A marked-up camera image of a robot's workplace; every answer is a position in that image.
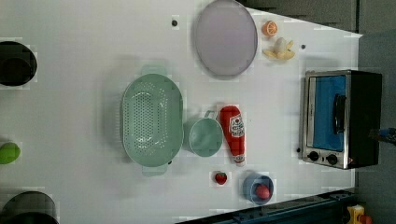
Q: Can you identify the blue oven door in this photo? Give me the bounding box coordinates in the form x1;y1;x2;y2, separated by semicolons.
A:
307;76;347;151

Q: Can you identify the silver black toaster oven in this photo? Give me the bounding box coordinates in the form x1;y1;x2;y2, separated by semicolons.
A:
302;70;382;170

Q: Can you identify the red ketchup bottle toy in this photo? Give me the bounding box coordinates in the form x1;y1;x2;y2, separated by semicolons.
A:
219;105;246;166

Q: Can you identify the green oval colander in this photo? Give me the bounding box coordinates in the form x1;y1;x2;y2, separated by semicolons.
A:
120;64;184;176

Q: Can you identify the red strawberry toy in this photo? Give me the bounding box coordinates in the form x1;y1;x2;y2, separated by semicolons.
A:
215;172;228;185

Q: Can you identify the purple round plate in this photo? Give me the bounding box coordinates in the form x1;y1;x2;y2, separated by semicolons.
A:
194;0;258;76

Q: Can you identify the blue bowl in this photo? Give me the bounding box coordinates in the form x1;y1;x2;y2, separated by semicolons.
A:
243;173;274;205

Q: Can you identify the red fruit in bowl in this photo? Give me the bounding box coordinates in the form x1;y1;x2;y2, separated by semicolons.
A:
255;185;271;200

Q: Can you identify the peeled banana toy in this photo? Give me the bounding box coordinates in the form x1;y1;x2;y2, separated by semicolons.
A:
262;37;295;61

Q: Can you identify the orange slice toy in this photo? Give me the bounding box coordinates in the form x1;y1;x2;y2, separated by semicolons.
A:
262;21;278;37

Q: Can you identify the yellow red toy object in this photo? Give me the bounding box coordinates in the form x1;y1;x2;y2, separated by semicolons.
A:
347;204;373;224

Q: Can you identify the green bottle toy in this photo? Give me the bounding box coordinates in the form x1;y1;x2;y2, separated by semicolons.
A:
0;143;21;164

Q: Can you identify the green cup with handle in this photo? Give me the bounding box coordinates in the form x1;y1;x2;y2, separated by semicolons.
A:
184;110;223;158

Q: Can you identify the blue metal frame rail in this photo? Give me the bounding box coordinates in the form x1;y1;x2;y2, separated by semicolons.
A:
178;190;356;224

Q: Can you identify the black cylinder upper post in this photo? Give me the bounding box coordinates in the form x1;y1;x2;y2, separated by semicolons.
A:
0;41;37;87

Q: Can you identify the black cylinder post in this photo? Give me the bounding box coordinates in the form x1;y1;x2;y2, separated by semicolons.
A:
1;191;59;224
0;41;37;87

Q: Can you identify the black cylinder lower post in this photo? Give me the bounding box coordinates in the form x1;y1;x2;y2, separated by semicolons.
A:
1;191;59;224

